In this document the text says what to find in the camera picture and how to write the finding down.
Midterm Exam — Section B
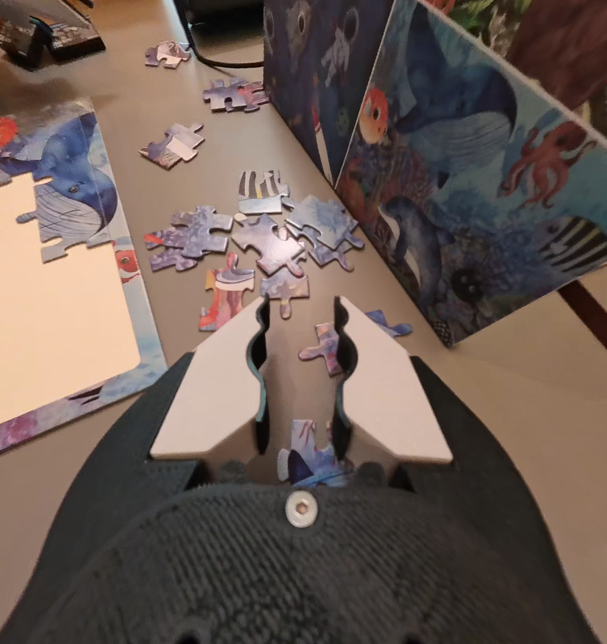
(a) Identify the white patch blue puzzle piece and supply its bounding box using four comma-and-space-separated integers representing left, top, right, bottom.
138, 122, 205, 171

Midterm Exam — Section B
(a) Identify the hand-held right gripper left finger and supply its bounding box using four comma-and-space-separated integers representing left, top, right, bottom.
150, 296, 271, 462

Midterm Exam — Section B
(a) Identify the purple blue puzzle piece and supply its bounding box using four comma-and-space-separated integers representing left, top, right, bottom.
366, 309, 414, 338

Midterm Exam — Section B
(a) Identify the purple fan coral puzzle piece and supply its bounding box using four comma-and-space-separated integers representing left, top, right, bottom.
144, 40, 192, 69

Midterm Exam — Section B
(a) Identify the ocean jigsaw puzzle board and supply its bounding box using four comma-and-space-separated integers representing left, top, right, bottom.
0, 98, 168, 461

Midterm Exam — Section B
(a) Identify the coral and striped puzzle piece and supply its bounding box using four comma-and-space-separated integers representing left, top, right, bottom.
277, 419, 357, 489

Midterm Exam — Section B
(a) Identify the pile of loose puzzle pieces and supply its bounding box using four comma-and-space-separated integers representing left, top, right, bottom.
143, 170, 365, 332

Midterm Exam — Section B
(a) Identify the black braided cable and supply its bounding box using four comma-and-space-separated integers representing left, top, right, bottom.
174, 0, 266, 68

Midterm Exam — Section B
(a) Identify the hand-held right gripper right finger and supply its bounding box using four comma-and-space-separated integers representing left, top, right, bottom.
332, 295, 454, 465

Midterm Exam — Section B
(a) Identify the illustrated puzzle box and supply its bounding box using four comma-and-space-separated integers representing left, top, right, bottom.
263, 0, 607, 348

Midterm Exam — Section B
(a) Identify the black charging hub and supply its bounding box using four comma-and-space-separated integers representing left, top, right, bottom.
188, 0, 265, 28

